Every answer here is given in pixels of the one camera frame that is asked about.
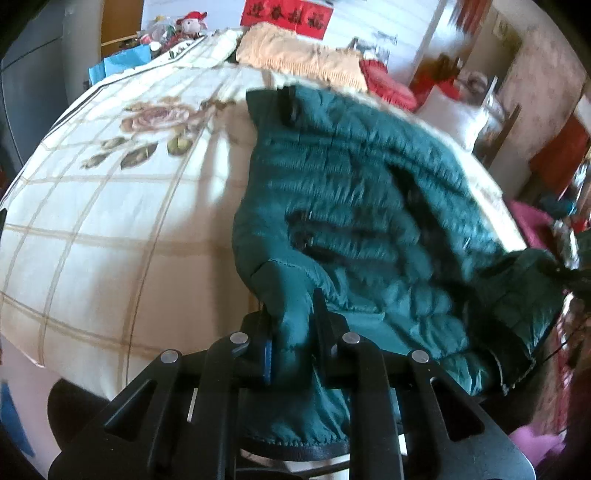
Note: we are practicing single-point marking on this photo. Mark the black round object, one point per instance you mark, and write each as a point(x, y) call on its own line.
point(74, 410)

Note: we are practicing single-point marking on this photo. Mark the red wall banner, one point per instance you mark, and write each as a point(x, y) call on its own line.
point(286, 16)

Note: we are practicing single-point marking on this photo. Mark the dark green puffer jacket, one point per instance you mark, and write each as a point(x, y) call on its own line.
point(369, 184)

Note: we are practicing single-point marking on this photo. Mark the cream floral checked bed quilt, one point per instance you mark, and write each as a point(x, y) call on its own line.
point(115, 230)

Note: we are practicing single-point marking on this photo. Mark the red pillow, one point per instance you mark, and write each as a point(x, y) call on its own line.
point(388, 85)

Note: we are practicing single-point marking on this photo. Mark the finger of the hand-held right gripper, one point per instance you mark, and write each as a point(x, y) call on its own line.
point(567, 274)

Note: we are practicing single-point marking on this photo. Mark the blue cloth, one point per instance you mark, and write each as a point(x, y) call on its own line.
point(14, 415)

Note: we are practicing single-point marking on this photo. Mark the wooden door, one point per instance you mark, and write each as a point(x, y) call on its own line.
point(120, 23)

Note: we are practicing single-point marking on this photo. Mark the pink cloth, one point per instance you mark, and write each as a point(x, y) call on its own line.
point(531, 224)

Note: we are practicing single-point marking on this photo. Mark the red hanging cloth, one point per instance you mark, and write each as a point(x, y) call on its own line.
point(561, 152)

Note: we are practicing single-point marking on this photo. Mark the grey wardrobe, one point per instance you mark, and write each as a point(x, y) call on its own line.
point(41, 69)

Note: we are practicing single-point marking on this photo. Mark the santa plush doll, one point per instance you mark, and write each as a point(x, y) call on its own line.
point(191, 25)

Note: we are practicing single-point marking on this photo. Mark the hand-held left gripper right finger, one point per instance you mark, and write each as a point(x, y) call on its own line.
point(323, 341)

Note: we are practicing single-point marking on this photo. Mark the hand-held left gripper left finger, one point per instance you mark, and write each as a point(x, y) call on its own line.
point(268, 364)

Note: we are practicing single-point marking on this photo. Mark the blue bag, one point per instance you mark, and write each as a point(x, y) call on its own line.
point(120, 64)

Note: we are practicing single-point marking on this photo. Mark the white pillow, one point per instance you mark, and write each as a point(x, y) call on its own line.
point(455, 115)

